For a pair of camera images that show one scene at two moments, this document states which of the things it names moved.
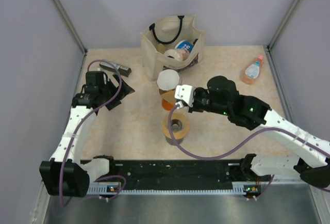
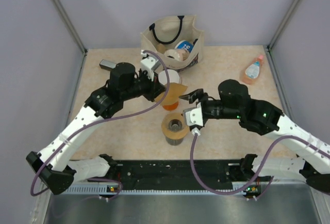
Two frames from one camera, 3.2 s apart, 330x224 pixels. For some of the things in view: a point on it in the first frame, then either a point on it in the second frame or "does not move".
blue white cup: (185, 44) does not move
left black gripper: (125, 91) → (155, 88)
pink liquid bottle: (251, 72) does not move
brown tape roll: (185, 123) does not move
